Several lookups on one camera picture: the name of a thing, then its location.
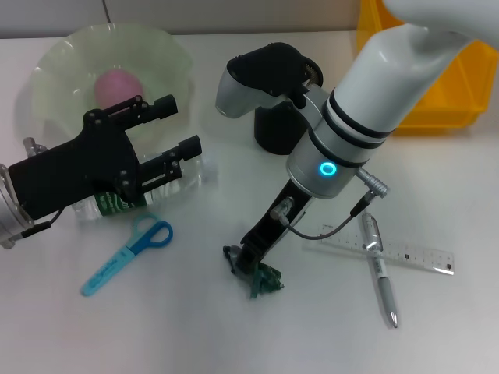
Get pink peach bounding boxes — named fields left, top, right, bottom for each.
left=93, top=69, right=146, bottom=112

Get silver ballpoint pen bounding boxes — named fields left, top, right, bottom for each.
left=360, top=212, right=401, bottom=329

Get clear green label water bottle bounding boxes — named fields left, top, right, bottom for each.
left=72, top=150, right=219, bottom=223

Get transparent plastic ruler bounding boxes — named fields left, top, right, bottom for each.
left=302, top=222, right=456, bottom=277

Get green plastic wrapper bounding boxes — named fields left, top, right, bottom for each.
left=221, top=244, right=285, bottom=300

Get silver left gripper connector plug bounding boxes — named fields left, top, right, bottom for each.
left=22, top=136, right=50, bottom=159

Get grey right gripper cable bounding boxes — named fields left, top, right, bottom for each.
left=270, top=166, right=391, bottom=239

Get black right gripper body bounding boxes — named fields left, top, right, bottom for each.
left=240, top=180, right=313, bottom=255

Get yellow plastic bin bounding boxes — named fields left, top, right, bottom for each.
left=356, top=0, right=499, bottom=136

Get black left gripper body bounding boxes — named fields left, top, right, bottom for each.
left=7, top=108, right=142, bottom=222

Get pale green glass fruit plate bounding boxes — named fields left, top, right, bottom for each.
left=14, top=23, right=195, bottom=157

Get thin black left gripper cable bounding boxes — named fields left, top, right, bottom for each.
left=21, top=206, right=65, bottom=239

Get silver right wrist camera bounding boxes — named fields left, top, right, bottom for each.
left=215, top=42, right=324, bottom=120

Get black mesh pen holder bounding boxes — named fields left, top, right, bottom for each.
left=253, top=61, right=325, bottom=156

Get blue capped scissors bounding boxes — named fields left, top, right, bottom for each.
left=80, top=213, right=174, bottom=298

